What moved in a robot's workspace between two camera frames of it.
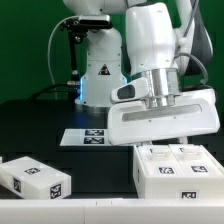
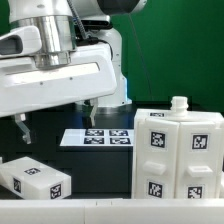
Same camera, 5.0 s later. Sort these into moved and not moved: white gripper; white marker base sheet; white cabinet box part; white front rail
Moved: white gripper
Not moved: white marker base sheet; white front rail; white cabinet box part
